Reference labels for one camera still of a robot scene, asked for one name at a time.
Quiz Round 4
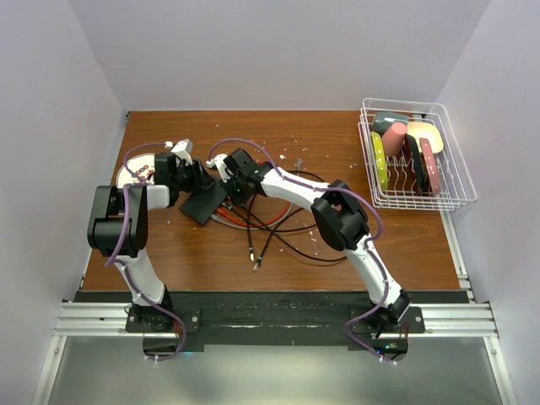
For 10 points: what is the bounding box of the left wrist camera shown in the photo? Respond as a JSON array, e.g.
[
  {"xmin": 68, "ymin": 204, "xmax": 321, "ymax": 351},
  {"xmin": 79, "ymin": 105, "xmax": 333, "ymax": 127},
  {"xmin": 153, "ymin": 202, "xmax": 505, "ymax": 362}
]
[{"xmin": 165, "ymin": 139, "xmax": 193, "ymax": 165}]

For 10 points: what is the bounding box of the red ethernet cable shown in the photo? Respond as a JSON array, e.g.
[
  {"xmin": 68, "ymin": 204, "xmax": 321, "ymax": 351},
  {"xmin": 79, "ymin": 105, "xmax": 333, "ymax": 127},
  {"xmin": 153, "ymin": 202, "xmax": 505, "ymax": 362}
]
[{"xmin": 217, "ymin": 159, "xmax": 293, "ymax": 227}]

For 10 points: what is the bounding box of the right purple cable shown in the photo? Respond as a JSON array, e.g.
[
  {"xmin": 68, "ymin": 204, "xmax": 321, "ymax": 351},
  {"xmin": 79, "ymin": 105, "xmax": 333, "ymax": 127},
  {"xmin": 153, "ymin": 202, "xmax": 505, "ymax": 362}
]
[{"xmin": 208, "ymin": 138, "xmax": 400, "ymax": 364}]

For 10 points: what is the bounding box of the black network switch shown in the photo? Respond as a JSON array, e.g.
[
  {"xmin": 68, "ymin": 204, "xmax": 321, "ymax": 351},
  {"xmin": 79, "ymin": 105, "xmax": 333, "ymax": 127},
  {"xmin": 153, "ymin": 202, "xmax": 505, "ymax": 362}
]
[{"xmin": 179, "ymin": 185, "xmax": 228, "ymax": 225}]

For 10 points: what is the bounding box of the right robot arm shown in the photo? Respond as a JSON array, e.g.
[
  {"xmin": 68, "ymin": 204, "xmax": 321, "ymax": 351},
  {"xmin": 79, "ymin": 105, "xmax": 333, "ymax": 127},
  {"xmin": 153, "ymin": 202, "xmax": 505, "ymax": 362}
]
[{"xmin": 218, "ymin": 148, "xmax": 411, "ymax": 332}]

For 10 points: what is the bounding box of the white wire dish rack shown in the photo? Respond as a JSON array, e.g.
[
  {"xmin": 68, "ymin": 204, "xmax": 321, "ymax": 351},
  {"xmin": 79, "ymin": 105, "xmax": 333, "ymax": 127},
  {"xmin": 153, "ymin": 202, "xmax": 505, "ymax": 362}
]
[{"xmin": 358, "ymin": 98, "xmax": 477, "ymax": 211}]

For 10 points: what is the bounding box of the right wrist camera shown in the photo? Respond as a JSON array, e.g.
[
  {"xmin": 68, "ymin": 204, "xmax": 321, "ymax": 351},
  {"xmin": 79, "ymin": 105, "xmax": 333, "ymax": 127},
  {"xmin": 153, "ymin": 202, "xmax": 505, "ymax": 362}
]
[{"xmin": 205, "ymin": 154, "xmax": 230, "ymax": 182}]

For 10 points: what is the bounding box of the red dotted plate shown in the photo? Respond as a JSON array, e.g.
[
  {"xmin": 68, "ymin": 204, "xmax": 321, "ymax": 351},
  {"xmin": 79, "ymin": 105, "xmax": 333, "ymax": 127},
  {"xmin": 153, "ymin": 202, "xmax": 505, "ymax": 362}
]
[{"xmin": 419, "ymin": 138, "xmax": 441, "ymax": 197}]

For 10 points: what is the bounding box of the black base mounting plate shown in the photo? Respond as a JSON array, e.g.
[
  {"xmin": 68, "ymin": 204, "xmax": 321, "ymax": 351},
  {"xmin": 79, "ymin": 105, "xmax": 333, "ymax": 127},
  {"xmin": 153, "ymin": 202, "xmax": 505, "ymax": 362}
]
[{"xmin": 126, "ymin": 292, "xmax": 426, "ymax": 361}]

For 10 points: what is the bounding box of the yellow-green plate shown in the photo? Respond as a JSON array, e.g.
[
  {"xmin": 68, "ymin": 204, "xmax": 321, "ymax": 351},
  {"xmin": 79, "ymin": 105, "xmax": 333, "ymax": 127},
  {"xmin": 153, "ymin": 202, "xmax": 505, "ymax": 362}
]
[{"xmin": 370, "ymin": 132, "xmax": 388, "ymax": 191}]

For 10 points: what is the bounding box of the dark teal bowl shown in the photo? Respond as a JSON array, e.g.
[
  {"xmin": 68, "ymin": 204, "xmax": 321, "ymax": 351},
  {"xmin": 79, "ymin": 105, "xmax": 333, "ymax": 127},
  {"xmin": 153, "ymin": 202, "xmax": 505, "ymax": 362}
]
[{"xmin": 371, "ymin": 111, "xmax": 409, "ymax": 134}]

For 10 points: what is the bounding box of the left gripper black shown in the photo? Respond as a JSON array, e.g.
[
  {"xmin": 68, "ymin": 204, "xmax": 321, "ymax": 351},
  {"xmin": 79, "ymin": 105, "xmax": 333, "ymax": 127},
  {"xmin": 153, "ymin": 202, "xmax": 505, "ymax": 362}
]
[{"xmin": 174, "ymin": 159, "xmax": 217, "ymax": 194}]

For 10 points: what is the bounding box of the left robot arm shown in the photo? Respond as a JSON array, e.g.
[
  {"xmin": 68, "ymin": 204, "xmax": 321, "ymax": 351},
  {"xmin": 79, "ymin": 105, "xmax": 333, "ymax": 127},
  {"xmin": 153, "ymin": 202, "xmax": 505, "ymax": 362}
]
[{"xmin": 87, "ymin": 148, "xmax": 223, "ymax": 331}]

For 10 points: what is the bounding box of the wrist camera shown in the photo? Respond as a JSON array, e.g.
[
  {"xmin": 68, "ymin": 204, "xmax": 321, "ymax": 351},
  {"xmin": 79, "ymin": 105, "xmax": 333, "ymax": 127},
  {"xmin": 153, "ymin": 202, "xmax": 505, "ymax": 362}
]
[
  {"xmin": 205, "ymin": 154, "xmax": 230, "ymax": 182},
  {"xmin": 165, "ymin": 139, "xmax": 193, "ymax": 165}
]

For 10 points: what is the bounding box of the grey ethernet cable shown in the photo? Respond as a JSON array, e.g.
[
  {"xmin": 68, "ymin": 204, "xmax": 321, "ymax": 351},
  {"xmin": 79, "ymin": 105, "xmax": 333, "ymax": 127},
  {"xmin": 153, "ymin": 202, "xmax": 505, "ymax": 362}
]
[{"xmin": 210, "ymin": 158, "xmax": 309, "ymax": 231}]

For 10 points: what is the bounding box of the aluminium frame rail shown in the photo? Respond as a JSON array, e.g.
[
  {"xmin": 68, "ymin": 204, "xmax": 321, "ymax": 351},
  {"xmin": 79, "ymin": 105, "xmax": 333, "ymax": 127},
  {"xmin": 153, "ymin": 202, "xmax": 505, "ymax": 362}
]
[{"xmin": 31, "ymin": 210, "xmax": 518, "ymax": 405}]

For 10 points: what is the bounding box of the pink cup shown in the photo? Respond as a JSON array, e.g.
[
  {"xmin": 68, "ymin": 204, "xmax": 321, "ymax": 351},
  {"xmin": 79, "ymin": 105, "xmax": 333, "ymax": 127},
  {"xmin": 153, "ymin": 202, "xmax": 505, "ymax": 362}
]
[{"xmin": 381, "ymin": 122, "xmax": 408, "ymax": 157}]

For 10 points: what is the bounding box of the cream square plate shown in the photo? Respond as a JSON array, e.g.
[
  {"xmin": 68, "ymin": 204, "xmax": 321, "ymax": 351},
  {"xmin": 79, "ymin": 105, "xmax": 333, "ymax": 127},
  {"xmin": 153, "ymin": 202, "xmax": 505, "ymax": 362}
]
[{"xmin": 407, "ymin": 121, "xmax": 444, "ymax": 154}]

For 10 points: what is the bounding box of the white patterned plate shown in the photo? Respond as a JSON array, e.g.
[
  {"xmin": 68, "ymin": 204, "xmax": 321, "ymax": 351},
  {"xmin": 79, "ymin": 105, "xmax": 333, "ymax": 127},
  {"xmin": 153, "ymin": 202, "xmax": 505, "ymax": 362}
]
[{"xmin": 115, "ymin": 153, "xmax": 155, "ymax": 188}]

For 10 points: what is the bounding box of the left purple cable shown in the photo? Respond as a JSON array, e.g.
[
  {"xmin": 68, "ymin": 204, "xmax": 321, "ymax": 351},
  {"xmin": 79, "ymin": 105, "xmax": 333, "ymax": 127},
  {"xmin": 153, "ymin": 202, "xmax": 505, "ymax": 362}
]
[{"xmin": 104, "ymin": 141, "xmax": 189, "ymax": 362}]

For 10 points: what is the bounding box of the purple cable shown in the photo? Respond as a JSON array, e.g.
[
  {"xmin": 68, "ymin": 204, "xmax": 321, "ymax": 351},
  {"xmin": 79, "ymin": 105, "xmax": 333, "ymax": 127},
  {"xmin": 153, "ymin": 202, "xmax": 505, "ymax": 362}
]
[
  {"xmin": 208, "ymin": 138, "xmax": 400, "ymax": 364},
  {"xmin": 104, "ymin": 141, "xmax": 189, "ymax": 362}
]

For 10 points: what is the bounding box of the black cable loop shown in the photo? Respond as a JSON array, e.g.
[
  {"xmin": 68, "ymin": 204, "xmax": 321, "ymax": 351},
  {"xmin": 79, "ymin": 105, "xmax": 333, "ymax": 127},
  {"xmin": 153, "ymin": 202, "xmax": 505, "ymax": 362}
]
[
  {"xmin": 244, "ymin": 170, "xmax": 351, "ymax": 272},
  {"xmin": 246, "ymin": 170, "xmax": 328, "ymax": 261}
]

